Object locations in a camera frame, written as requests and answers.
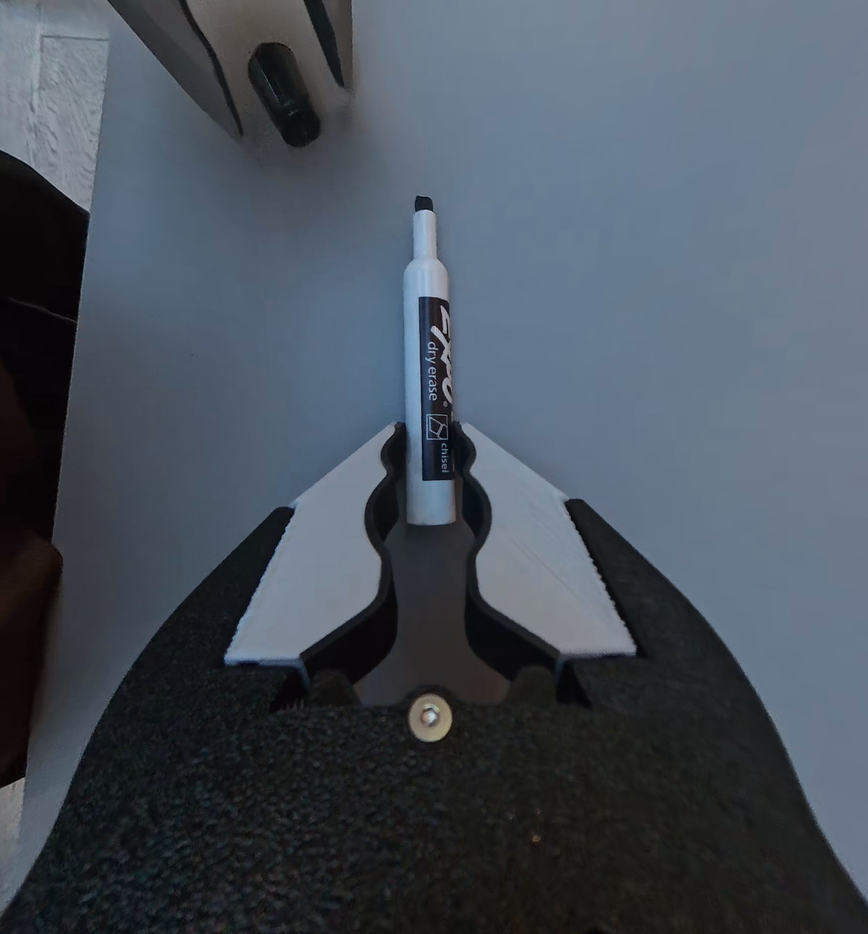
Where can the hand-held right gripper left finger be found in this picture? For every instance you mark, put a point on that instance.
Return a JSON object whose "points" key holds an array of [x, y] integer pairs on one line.
{"points": [[310, 584]]}

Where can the black dry-erase marker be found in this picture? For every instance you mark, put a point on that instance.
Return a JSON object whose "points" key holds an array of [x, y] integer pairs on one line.
{"points": [[430, 365]]}

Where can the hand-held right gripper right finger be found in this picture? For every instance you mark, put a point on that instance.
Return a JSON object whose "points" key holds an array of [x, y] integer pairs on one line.
{"points": [[550, 584]]}

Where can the silver-framed rolling whiteboard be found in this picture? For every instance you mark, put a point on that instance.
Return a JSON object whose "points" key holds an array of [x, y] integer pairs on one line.
{"points": [[623, 292]]}

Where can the black marker cap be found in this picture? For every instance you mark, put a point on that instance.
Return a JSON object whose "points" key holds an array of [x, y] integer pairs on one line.
{"points": [[288, 102]]}

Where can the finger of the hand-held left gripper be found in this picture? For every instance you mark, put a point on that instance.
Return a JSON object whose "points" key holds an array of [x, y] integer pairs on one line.
{"points": [[171, 36], [339, 29]]}

